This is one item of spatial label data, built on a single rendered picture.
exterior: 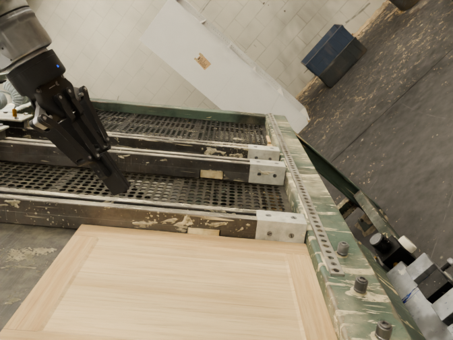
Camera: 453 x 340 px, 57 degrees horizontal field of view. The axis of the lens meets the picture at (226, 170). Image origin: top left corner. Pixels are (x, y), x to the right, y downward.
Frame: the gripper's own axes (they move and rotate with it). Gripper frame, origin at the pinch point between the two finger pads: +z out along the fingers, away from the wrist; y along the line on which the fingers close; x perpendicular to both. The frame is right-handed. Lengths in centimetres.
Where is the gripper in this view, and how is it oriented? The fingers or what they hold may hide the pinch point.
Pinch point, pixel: (110, 173)
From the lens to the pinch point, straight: 69.6
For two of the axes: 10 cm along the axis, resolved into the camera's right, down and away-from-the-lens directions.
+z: 4.7, 8.0, 3.7
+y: -2.0, 5.1, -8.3
